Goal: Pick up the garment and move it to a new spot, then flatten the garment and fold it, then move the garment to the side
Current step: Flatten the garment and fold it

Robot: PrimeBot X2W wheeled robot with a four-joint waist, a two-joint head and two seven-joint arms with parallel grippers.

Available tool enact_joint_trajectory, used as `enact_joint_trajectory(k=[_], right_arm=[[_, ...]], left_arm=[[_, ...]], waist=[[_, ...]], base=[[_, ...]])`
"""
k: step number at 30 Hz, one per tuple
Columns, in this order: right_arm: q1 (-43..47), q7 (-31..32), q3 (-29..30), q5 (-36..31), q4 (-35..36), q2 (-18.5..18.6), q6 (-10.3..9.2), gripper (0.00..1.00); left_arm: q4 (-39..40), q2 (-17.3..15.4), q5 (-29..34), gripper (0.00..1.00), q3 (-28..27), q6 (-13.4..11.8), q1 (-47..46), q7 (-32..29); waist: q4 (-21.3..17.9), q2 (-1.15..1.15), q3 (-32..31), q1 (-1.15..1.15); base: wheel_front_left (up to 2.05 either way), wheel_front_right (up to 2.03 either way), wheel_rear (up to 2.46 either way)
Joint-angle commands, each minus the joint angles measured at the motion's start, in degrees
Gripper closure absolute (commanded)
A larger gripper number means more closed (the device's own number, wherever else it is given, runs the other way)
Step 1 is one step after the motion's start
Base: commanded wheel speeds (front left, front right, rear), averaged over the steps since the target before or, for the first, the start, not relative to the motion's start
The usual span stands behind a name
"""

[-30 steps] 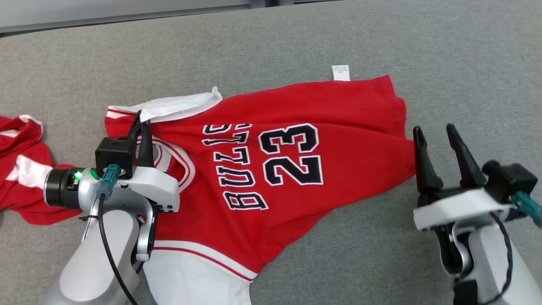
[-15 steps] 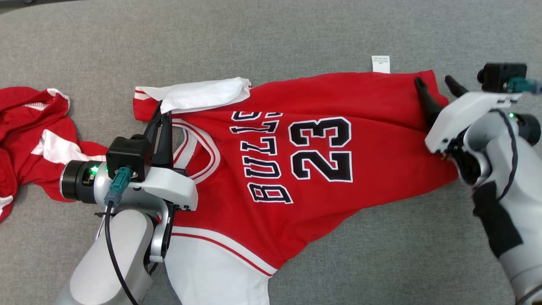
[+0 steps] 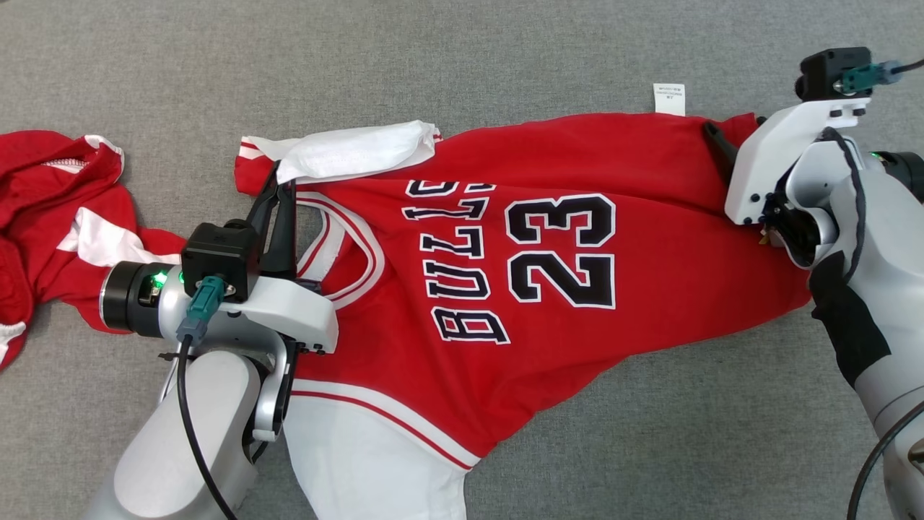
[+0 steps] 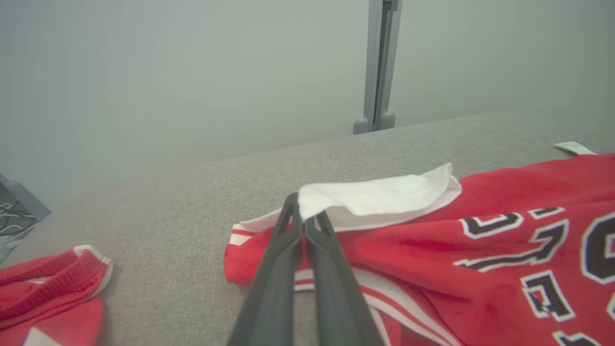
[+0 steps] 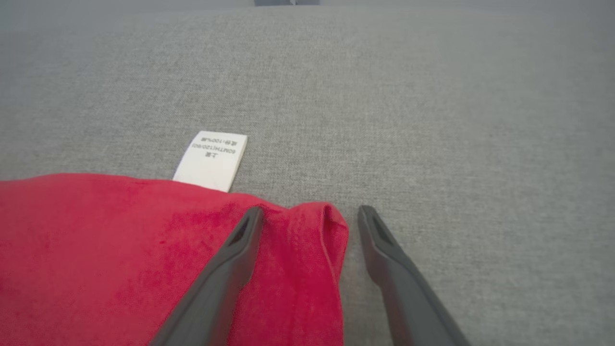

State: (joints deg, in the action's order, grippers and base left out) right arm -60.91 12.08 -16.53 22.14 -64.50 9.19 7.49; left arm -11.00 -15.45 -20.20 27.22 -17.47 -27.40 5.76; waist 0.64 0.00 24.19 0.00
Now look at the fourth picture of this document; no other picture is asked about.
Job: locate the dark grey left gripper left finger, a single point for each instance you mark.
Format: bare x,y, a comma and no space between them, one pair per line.
274,288

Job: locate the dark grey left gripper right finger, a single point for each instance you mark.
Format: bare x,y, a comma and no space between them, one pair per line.
336,298

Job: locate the red jersey with black lettering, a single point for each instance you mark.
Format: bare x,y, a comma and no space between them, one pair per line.
432,250

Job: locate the red shorts with white stripe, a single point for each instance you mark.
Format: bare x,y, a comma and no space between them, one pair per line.
53,288

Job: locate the grey metal partition post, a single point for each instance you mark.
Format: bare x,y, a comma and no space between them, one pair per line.
377,72

